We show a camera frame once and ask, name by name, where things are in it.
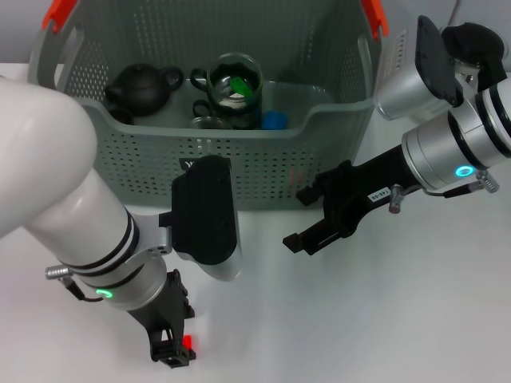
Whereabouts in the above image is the black clay teapot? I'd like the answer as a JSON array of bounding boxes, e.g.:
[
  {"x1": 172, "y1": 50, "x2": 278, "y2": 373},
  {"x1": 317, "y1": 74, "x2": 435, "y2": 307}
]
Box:
[{"x1": 105, "y1": 62, "x2": 186, "y2": 117}]

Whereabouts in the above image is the left arm cable with plug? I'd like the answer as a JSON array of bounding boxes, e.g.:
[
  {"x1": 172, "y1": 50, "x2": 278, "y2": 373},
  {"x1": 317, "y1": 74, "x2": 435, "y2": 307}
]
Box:
[{"x1": 45, "y1": 265, "x2": 104, "y2": 303}]

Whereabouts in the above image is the clear pinkish long block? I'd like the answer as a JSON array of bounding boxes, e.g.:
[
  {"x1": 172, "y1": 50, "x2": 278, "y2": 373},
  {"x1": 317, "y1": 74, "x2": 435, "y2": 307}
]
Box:
[{"x1": 220, "y1": 91, "x2": 247, "y2": 109}]

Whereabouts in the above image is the glass teacup with black sleeve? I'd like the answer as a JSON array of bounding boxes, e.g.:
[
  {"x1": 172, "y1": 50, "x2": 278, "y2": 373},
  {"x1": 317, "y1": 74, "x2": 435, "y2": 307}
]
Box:
[
  {"x1": 188, "y1": 115, "x2": 224, "y2": 131},
  {"x1": 193, "y1": 99, "x2": 263, "y2": 131},
  {"x1": 190, "y1": 53, "x2": 265, "y2": 119}
]

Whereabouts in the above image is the green rectangular building block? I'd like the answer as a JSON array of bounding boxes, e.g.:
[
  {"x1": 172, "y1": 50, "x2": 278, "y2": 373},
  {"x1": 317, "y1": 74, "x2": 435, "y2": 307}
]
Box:
[{"x1": 230, "y1": 77, "x2": 253, "y2": 99}]

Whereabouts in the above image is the blue square block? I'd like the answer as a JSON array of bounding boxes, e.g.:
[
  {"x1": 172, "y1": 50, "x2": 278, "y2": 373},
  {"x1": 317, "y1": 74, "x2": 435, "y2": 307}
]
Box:
[{"x1": 262, "y1": 110, "x2": 289, "y2": 131}]

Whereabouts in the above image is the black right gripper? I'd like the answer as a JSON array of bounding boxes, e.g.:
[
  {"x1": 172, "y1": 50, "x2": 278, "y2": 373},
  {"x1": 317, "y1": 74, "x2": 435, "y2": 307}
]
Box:
[{"x1": 282, "y1": 142, "x2": 418, "y2": 257}]

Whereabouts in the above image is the small black clay cup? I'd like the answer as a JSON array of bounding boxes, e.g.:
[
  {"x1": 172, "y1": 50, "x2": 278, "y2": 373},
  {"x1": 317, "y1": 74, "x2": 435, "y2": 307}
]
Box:
[{"x1": 108, "y1": 105, "x2": 137, "y2": 125}]

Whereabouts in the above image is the grey perforated storage bin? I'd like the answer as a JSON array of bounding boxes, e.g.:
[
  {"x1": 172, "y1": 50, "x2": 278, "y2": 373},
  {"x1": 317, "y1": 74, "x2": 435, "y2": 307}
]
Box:
[{"x1": 27, "y1": 0, "x2": 394, "y2": 212}]

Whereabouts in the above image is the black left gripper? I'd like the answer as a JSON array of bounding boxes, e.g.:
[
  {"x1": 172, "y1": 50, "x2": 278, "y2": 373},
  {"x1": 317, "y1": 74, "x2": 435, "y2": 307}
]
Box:
[{"x1": 127, "y1": 269, "x2": 199, "y2": 368}]

